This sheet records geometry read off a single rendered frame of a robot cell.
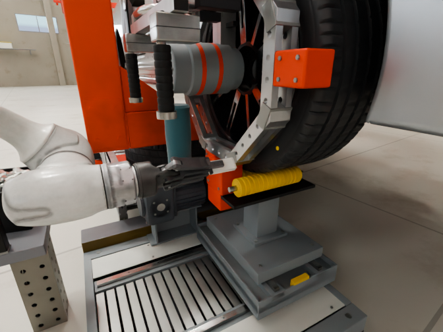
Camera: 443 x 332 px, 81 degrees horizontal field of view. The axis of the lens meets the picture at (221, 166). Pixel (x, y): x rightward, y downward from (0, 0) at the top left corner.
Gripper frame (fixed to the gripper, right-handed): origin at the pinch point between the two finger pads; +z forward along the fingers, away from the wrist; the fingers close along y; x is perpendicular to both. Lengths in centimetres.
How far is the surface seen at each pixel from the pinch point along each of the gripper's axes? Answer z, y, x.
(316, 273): 37, -31, -35
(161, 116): -12.9, 6.8, 10.7
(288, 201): 88, -91, 2
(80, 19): -23, -18, 73
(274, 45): 9.1, 22.6, 14.7
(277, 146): 17.5, 1.4, 2.1
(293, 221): 74, -77, -12
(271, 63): 9.1, 19.7, 12.8
